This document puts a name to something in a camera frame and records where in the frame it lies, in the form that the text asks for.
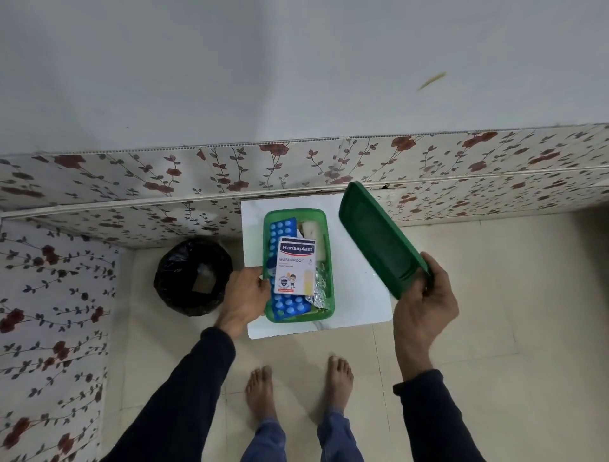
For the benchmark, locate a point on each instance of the person's left hand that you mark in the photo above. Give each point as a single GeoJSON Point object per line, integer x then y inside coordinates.
{"type": "Point", "coordinates": [242, 300]}

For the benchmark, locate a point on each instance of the person's right leg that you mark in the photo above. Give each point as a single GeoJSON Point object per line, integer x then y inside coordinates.
{"type": "Point", "coordinates": [338, 438]}

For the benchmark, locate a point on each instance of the person's left leg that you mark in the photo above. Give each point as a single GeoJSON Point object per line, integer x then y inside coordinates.
{"type": "Point", "coordinates": [264, 442]}

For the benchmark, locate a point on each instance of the person's left foot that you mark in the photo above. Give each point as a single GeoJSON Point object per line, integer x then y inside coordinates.
{"type": "Point", "coordinates": [260, 392]}

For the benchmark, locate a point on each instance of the short floral patterned wall panel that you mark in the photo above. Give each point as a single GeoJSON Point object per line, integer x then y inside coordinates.
{"type": "Point", "coordinates": [47, 333]}

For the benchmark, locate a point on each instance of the green plastic storage box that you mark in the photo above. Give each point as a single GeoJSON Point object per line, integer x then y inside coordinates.
{"type": "Point", "coordinates": [329, 290]}

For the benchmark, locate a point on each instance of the person's right forearm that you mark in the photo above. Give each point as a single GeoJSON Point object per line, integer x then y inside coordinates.
{"type": "Point", "coordinates": [428, 409]}

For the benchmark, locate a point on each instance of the person's leg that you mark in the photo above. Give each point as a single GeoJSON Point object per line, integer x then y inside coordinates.
{"type": "Point", "coordinates": [338, 438]}
{"type": "Point", "coordinates": [264, 442]}

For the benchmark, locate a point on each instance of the blue pill blister pack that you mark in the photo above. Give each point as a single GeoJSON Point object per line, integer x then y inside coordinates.
{"type": "Point", "coordinates": [283, 229]}

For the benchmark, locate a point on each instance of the person's right hand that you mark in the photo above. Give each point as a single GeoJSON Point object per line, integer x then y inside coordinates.
{"type": "Point", "coordinates": [421, 328]}

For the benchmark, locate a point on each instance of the person's right foot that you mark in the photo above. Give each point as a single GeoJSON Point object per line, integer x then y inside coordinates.
{"type": "Point", "coordinates": [339, 383]}

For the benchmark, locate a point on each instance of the silver foil tablet strip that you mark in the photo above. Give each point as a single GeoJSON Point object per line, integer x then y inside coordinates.
{"type": "Point", "coordinates": [318, 290]}

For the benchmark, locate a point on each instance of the person's right thumb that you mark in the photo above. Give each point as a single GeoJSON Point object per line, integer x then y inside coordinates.
{"type": "Point", "coordinates": [415, 289]}

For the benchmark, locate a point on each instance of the person's left thumb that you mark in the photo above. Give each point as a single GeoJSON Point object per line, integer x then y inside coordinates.
{"type": "Point", "coordinates": [261, 286]}

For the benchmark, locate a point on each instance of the person's left forearm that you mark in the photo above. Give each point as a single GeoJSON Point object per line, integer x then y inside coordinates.
{"type": "Point", "coordinates": [181, 395]}

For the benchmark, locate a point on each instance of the black lined trash bin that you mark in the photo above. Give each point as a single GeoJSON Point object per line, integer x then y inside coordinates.
{"type": "Point", "coordinates": [181, 281]}

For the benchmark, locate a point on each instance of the white gauze roll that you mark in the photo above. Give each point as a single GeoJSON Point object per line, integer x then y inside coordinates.
{"type": "Point", "coordinates": [314, 231]}

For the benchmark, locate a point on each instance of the person's foot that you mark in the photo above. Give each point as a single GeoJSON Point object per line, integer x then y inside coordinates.
{"type": "Point", "coordinates": [339, 383]}
{"type": "Point", "coordinates": [260, 392]}

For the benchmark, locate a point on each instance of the white blue bandage packet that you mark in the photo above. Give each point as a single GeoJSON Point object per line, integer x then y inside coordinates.
{"type": "Point", "coordinates": [295, 266]}

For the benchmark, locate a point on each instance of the green plastic box lid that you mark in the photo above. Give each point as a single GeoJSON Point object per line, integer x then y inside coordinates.
{"type": "Point", "coordinates": [376, 238]}

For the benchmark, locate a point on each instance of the long floral patterned wall panel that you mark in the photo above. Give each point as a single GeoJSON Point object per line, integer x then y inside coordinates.
{"type": "Point", "coordinates": [142, 190]}

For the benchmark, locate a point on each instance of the brown cardboard scrap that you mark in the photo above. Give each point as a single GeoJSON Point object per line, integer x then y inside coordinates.
{"type": "Point", "coordinates": [202, 284]}

